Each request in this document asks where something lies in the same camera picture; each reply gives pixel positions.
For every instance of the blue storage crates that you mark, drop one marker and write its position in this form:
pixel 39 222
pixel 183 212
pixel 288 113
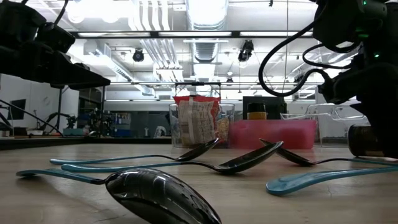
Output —
pixel 123 132

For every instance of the black background frame stand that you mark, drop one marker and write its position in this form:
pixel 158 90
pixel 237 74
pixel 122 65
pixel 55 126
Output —
pixel 197 83

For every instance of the black workstation frame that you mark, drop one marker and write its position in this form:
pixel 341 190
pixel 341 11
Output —
pixel 90 96

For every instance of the background black robot arm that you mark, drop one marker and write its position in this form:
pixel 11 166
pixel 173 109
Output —
pixel 71 119

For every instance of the red noodle packet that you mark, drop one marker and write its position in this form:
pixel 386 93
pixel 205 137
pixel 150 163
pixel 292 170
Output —
pixel 196 124

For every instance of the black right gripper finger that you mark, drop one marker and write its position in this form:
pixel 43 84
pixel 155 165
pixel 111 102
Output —
pixel 391 137

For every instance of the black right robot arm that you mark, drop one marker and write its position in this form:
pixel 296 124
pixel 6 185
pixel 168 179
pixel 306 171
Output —
pixel 342 18

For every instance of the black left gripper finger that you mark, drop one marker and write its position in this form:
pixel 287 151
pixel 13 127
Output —
pixel 46 68
pixel 82 66

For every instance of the black overhead frame bar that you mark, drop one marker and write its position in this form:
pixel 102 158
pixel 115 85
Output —
pixel 235 34

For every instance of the pink plastic bin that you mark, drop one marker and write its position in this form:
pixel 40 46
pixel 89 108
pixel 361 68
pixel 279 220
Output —
pixel 270 133

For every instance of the brown spice jar yellow cap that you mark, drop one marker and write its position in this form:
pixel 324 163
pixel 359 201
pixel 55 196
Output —
pixel 363 140

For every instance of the clear plastic bin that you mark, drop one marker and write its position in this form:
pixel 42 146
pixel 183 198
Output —
pixel 174 130
pixel 329 113

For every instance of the black wall monitor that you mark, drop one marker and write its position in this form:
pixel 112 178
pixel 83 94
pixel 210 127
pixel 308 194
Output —
pixel 18 109

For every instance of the teal box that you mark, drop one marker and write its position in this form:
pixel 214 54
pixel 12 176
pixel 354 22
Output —
pixel 73 132

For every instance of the black ceiling spotlight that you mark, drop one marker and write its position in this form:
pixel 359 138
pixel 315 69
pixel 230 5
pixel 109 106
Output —
pixel 138 55
pixel 247 48
pixel 299 77

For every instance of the black aluminium table frame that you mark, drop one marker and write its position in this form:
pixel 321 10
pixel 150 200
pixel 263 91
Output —
pixel 93 141

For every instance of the silver ceiling air duct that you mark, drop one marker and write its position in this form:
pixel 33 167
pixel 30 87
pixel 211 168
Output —
pixel 206 15

